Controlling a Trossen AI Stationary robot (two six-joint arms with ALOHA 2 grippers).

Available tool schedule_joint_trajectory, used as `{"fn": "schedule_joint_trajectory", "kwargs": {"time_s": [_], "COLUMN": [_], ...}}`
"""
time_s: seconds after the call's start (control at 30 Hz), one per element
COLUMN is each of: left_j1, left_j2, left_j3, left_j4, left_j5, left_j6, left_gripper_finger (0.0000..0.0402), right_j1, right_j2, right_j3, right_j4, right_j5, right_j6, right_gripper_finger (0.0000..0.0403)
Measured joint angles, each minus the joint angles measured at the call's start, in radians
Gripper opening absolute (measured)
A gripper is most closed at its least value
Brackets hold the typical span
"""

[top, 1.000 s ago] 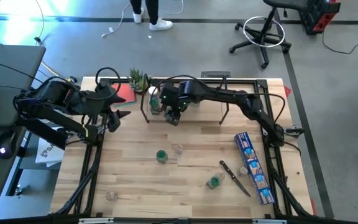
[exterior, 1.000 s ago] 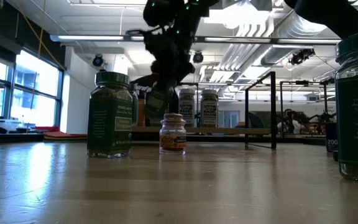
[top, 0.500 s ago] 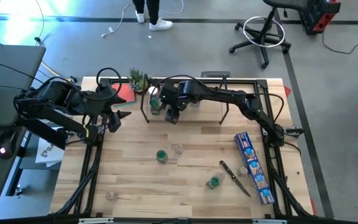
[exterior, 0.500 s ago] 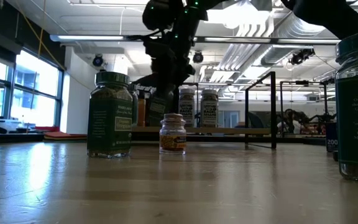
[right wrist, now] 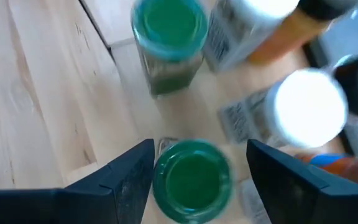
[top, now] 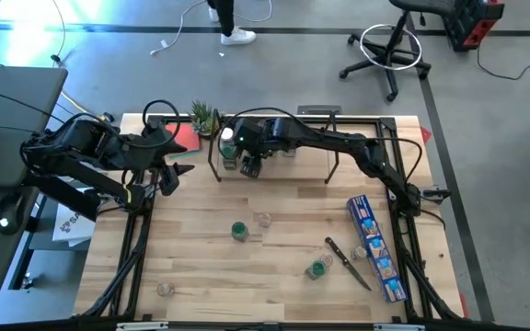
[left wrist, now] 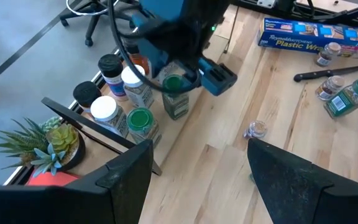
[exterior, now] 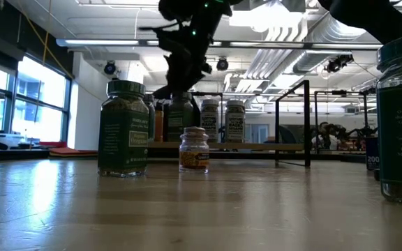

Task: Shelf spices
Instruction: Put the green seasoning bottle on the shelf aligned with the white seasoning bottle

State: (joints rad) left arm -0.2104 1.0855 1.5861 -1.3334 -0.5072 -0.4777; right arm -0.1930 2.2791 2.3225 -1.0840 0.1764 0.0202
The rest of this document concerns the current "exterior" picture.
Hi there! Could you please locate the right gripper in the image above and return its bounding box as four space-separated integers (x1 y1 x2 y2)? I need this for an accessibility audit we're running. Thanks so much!
151 13 223 105

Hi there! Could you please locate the white-lid bagel seasoning jar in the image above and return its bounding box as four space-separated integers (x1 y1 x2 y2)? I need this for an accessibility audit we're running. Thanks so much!
200 98 221 143
224 99 246 143

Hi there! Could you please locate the black-lid orange spice jar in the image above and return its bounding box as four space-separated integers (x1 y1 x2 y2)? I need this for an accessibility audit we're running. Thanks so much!
154 100 165 142

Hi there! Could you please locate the black round ceiling speaker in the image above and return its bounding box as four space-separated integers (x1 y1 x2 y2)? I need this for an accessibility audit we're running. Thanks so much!
216 57 229 73
103 61 117 76

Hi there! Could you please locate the small cork-lid glass jar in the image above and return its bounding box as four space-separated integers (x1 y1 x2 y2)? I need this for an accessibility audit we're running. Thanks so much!
179 126 210 174

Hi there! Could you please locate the dark chair back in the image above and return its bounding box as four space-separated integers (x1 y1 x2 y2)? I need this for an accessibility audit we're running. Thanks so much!
278 125 297 144

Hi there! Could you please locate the red notebook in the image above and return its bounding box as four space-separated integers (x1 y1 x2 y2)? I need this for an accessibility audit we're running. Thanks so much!
49 146 99 158

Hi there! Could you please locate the red plastic piece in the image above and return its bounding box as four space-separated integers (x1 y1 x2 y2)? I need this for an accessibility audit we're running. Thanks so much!
39 141 68 148

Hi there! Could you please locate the window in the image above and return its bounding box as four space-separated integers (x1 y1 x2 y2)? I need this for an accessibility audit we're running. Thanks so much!
0 55 72 144

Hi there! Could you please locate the black track spotlight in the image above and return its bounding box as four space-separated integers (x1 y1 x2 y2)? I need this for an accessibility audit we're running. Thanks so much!
325 54 355 74

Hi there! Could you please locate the blue Reynolds box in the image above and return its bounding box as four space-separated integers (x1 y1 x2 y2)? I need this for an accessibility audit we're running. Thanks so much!
365 136 380 172

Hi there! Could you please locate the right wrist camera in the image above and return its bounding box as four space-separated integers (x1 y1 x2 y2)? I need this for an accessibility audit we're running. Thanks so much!
154 29 176 53

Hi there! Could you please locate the wooden shelf with black frame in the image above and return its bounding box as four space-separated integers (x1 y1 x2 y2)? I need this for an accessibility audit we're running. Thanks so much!
147 79 312 168

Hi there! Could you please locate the ribbed silver air duct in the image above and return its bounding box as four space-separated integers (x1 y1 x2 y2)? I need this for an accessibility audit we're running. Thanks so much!
293 50 354 75

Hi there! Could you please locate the yellow hanging cable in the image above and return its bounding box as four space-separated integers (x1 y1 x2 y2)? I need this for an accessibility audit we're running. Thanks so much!
22 0 73 79

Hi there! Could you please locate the black background metal frame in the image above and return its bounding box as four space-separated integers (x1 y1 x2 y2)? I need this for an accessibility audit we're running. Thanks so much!
313 89 370 154

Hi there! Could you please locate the large silver air duct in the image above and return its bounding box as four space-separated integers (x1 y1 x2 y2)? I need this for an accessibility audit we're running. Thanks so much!
305 6 368 45

